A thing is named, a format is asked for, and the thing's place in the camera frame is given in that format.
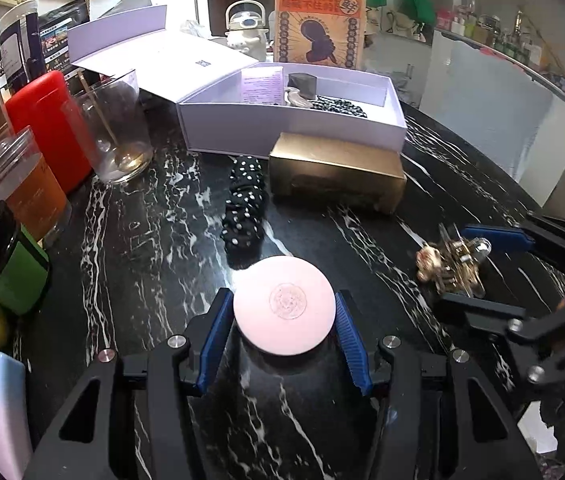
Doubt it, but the clear plastic wrapping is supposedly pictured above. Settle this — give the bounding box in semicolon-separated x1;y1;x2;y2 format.
182;19;214;39

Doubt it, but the pink round compact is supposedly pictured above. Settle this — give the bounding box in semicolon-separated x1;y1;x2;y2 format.
232;255;337;358

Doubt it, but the beige wavy claw clip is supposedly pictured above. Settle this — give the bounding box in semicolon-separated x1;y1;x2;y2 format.
282;86;314;109

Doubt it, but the pale blue flat packet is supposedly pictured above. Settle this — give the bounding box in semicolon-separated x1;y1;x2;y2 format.
0;347;31;480

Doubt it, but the orange clear lidded jar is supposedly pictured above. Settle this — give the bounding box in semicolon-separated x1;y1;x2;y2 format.
0;126;72;247

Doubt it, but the light blue leaf print cloth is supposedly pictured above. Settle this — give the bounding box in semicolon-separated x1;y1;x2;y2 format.
420;30;565;209

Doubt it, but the row of bottles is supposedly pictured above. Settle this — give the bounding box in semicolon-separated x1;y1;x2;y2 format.
435;0;565;92

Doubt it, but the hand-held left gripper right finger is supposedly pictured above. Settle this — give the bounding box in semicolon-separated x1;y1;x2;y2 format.
335;290;538;480

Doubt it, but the clear glass cup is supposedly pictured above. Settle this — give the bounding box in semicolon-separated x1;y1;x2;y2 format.
62;70;154;184

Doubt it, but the dark blue label jar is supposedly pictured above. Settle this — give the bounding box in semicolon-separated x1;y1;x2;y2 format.
0;0;43;96

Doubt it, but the red canister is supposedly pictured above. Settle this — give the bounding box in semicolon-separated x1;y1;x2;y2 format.
5;70;94;196

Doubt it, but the white teapot shaped bottle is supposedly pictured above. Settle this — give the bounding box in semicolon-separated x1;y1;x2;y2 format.
225;0;270;64

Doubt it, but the long stirring spoon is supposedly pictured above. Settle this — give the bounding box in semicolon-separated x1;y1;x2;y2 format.
76;72;136;168

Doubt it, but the lavender gift box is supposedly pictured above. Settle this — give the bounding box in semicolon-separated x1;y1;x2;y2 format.
67;4;408;154

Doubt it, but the green jar black lid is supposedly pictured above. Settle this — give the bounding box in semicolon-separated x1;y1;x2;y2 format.
0;200;52;317

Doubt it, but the gold cardboard box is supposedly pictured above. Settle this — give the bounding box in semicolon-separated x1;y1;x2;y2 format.
268;132;407;216

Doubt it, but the small purple box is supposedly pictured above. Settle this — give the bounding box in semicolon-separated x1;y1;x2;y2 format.
240;65;286;107

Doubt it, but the gold ornate hair clip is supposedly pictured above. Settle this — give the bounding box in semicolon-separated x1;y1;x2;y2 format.
415;222;493;299

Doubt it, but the black white checkered scrunchie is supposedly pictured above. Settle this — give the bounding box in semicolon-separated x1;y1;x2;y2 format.
310;94;369;119

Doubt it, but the printed brown paper bag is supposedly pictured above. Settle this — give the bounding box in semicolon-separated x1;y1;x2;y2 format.
272;0;368;68

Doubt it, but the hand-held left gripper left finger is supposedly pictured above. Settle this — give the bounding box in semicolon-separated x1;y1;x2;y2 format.
25;287;236;480

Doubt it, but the black polka dot scrunchie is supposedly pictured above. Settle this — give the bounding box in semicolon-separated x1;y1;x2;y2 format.
220;155;266;267

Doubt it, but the black printed packet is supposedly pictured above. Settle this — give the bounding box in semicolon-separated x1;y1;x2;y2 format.
37;0;89;79

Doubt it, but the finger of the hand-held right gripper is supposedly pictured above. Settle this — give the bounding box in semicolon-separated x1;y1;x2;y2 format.
435;291;565;348
463;220;565;282

